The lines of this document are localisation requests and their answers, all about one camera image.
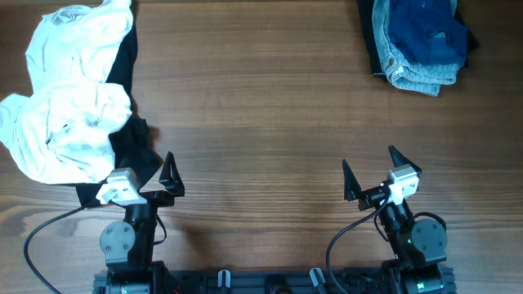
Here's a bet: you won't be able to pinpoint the right black camera cable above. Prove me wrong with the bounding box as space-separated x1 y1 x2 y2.
325 185 391 294

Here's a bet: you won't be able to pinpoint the black camera cable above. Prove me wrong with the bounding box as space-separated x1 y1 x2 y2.
325 185 391 294
23 203 89 294

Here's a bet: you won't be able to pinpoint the light blue denim jeans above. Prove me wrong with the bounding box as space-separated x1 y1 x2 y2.
372 0 462 96

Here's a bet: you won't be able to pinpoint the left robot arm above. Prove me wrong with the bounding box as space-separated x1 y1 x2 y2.
92 152 185 294

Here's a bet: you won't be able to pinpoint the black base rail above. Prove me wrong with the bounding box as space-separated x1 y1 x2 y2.
92 267 455 294

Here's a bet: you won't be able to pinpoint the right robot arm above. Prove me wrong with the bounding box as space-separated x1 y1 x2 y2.
336 145 450 293

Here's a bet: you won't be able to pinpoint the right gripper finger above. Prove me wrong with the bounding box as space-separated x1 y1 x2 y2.
388 145 422 176
342 159 362 201

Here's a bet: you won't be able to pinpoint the left black camera cable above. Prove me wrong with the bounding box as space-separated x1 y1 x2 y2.
23 203 89 294

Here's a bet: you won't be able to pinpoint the white t-shirt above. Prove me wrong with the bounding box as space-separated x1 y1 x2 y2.
1 0 134 185

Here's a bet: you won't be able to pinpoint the black t-shirt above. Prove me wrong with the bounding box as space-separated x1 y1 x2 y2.
75 16 163 208

